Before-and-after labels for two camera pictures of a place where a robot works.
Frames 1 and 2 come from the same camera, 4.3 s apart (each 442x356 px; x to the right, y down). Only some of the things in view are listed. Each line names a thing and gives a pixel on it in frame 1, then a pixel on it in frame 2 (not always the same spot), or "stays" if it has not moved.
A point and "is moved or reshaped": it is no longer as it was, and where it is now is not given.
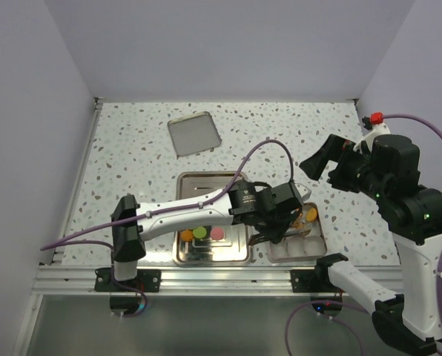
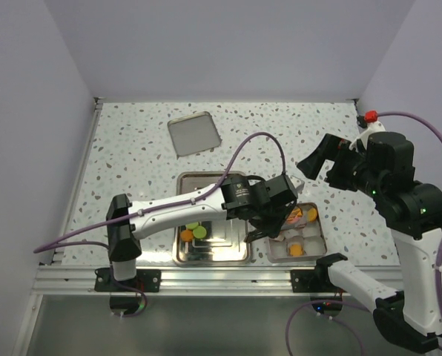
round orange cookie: (311, 214) stays
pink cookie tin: (305, 239) stays
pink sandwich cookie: (216, 233) is moved or reshaped
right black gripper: (333, 148) stays
